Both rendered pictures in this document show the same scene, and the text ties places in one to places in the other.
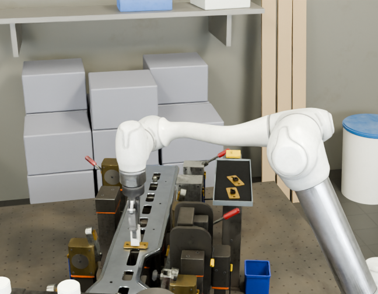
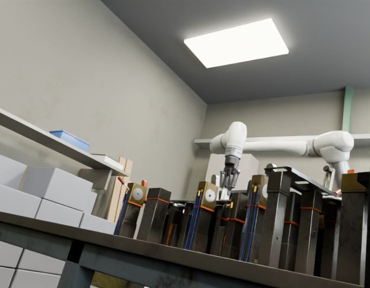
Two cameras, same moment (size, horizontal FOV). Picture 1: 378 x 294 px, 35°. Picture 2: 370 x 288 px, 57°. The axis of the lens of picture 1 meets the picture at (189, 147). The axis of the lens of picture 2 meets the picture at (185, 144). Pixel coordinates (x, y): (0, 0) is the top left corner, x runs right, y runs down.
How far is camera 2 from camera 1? 2.19 m
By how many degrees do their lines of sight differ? 57
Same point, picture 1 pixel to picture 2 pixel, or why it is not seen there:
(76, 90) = (15, 176)
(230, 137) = (288, 143)
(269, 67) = (112, 215)
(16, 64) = not seen: outside the picture
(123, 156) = (241, 136)
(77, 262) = (208, 196)
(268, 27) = (116, 191)
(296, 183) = (344, 155)
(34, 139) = (0, 188)
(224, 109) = not seen: hidden behind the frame
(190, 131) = (254, 143)
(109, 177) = (136, 193)
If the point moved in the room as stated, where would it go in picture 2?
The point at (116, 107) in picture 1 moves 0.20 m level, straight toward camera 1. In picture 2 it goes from (65, 187) to (79, 188)
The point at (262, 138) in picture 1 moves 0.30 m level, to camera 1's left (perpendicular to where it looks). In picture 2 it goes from (303, 146) to (276, 125)
